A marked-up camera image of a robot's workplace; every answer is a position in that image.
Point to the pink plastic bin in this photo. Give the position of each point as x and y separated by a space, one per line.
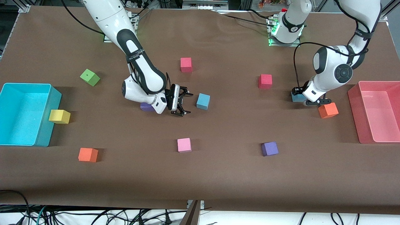
379 115

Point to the yellow foam block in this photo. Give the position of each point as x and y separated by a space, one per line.
59 116

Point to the cyan plastic bin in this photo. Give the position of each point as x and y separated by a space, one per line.
22 115

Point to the red foam block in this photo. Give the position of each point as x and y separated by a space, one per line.
186 64
265 81

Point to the dark brown post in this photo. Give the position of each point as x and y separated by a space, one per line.
191 215

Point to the orange foam block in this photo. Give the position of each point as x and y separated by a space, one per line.
328 110
87 154

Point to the aluminium frame corner bracket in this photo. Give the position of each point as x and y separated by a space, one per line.
25 8

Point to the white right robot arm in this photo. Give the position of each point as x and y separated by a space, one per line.
106 12

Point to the pink foam block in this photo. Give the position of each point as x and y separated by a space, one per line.
184 145

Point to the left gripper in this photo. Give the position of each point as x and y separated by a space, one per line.
297 91

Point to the green foam block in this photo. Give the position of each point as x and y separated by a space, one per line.
90 77

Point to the purple foam block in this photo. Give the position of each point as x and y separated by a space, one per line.
146 107
269 148

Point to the brown table cover sheet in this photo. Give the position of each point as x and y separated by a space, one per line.
218 175

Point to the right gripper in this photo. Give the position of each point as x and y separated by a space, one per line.
180 100

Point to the grey device box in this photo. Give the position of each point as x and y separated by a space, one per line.
204 4

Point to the aluminium frame profile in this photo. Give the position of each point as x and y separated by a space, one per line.
382 15

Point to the light blue foam block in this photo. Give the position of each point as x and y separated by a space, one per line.
297 97
203 101

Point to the small metal bracket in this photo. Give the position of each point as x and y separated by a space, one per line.
202 204

